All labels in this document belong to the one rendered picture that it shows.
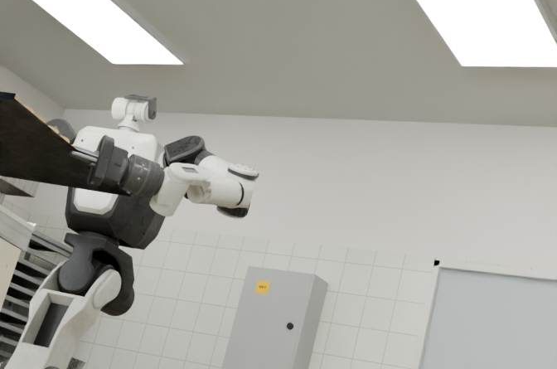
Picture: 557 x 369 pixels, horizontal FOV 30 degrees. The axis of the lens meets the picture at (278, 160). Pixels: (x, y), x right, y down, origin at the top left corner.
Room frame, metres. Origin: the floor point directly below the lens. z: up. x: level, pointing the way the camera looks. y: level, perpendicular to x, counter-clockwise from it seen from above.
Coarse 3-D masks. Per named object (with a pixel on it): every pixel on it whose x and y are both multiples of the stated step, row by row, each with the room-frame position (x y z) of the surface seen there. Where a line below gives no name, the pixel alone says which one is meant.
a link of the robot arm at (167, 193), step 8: (152, 168) 2.35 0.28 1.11; (160, 168) 2.36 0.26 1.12; (152, 176) 2.35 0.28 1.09; (160, 176) 2.36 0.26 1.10; (168, 176) 2.37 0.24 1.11; (152, 184) 2.35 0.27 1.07; (160, 184) 2.37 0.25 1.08; (168, 184) 2.37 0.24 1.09; (176, 184) 2.37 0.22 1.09; (144, 192) 2.37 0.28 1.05; (152, 192) 2.37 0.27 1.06; (160, 192) 2.38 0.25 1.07; (168, 192) 2.39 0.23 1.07; (176, 192) 2.39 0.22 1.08; (184, 192) 2.40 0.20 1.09; (152, 200) 2.43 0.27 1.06; (160, 200) 2.40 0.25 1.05; (168, 200) 2.40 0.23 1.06; (176, 200) 2.41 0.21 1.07; (152, 208) 2.43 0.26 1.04; (160, 208) 2.42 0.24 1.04; (168, 208) 2.42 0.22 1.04; (176, 208) 2.43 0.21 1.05
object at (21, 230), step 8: (0, 208) 2.18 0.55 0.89; (0, 216) 2.19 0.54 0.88; (8, 216) 2.22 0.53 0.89; (16, 216) 2.24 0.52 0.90; (0, 224) 2.20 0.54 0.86; (8, 224) 2.23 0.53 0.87; (16, 224) 2.25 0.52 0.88; (24, 224) 2.28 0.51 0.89; (32, 224) 2.32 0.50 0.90; (0, 232) 2.21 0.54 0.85; (8, 232) 2.23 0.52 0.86; (16, 232) 2.26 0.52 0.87; (24, 232) 2.29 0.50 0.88; (16, 240) 2.27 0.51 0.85; (24, 240) 2.30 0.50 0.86; (24, 248) 2.31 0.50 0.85
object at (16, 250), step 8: (0, 240) 2.20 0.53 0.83; (8, 240) 2.23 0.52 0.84; (0, 248) 2.21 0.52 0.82; (8, 248) 2.24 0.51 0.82; (16, 248) 2.26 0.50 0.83; (0, 256) 2.22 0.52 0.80; (8, 256) 2.24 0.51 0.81; (16, 256) 2.27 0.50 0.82; (0, 264) 2.22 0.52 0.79; (8, 264) 2.25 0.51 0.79; (16, 264) 2.28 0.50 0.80; (0, 272) 2.23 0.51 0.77; (8, 272) 2.26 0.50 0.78; (0, 280) 2.24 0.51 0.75; (8, 280) 2.27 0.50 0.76; (0, 288) 2.25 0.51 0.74; (0, 296) 2.26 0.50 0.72; (0, 304) 2.27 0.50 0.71
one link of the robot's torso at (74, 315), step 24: (48, 288) 2.87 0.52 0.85; (96, 288) 2.80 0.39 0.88; (48, 312) 2.84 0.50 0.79; (72, 312) 2.77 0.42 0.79; (96, 312) 2.84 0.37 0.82; (24, 336) 2.78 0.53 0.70; (48, 336) 2.82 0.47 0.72; (72, 336) 2.82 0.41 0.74; (24, 360) 2.75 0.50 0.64; (48, 360) 2.74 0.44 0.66
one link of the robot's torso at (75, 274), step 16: (64, 240) 2.86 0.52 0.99; (80, 240) 2.84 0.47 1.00; (96, 240) 2.82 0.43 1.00; (80, 256) 2.84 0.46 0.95; (96, 256) 3.02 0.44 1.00; (112, 256) 3.00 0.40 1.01; (128, 256) 2.95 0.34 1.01; (64, 272) 2.85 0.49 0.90; (80, 272) 2.83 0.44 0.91; (128, 272) 2.98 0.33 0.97; (64, 288) 2.85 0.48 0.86; (80, 288) 2.83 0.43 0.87; (128, 288) 3.01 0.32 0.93; (112, 304) 2.99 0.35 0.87; (128, 304) 3.06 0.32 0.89
